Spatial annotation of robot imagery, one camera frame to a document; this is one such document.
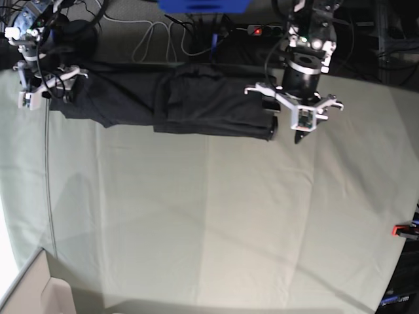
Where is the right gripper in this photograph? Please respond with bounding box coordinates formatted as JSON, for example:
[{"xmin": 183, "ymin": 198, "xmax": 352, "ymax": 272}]
[{"xmin": 12, "ymin": 60, "xmax": 88, "ymax": 102}]

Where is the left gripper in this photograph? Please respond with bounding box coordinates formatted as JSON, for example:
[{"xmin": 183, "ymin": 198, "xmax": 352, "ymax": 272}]
[{"xmin": 244, "ymin": 58, "xmax": 344, "ymax": 145}]

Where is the black t-shirt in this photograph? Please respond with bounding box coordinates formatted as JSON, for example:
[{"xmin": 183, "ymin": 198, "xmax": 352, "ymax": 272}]
[{"xmin": 50, "ymin": 62, "xmax": 272, "ymax": 141}]

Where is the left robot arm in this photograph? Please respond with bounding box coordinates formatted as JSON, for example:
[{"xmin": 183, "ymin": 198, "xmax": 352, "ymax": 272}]
[{"xmin": 244, "ymin": 1, "xmax": 344, "ymax": 144}]

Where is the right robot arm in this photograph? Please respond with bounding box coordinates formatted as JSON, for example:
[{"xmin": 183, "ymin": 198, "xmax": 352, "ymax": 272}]
[{"xmin": 4, "ymin": 1, "xmax": 98, "ymax": 110}]

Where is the black round bag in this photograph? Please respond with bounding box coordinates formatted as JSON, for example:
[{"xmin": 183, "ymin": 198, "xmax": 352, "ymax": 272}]
[{"xmin": 62, "ymin": 20, "xmax": 99, "ymax": 59}]

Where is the black power strip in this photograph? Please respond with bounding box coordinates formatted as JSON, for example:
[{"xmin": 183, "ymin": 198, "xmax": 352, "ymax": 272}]
[{"xmin": 247, "ymin": 24, "xmax": 283, "ymax": 37}]

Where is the blue box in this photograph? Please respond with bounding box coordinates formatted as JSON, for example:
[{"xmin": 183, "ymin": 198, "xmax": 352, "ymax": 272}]
[{"xmin": 158, "ymin": 0, "xmax": 250, "ymax": 14}]

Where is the right red black clamp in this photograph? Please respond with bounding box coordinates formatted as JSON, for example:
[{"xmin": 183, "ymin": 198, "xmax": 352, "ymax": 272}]
[{"xmin": 392, "ymin": 224, "xmax": 418, "ymax": 241}]

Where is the black equipment box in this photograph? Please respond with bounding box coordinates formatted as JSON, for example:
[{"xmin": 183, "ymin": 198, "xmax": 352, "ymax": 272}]
[{"xmin": 376, "ymin": 240, "xmax": 418, "ymax": 313}]

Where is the cardboard box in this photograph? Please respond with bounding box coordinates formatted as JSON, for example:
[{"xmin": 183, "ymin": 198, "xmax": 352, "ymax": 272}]
[{"xmin": 1, "ymin": 248, "xmax": 77, "ymax": 314}]

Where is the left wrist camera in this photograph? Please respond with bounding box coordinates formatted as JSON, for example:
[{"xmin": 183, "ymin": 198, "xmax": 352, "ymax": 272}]
[{"xmin": 291, "ymin": 105, "xmax": 318, "ymax": 132}]

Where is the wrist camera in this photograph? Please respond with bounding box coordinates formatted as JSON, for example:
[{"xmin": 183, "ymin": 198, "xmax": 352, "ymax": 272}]
[
  {"xmin": 18, "ymin": 91, "xmax": 43, "ymax": 111},
  {"xmin": 291, "ymin": 105, "xmax": 318, "ymax": 132}
]

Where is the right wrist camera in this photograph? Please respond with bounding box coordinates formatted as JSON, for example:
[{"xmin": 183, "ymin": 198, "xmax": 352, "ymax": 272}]
[{"xmin": 18, "ymin": 91, "xmax": 43, "ymax": 111}]

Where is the white cable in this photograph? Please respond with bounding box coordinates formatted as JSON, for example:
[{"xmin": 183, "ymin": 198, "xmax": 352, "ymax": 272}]
[{"xmin": 94, "ymin": 0, "xmax": 210, "ymax": 63}]

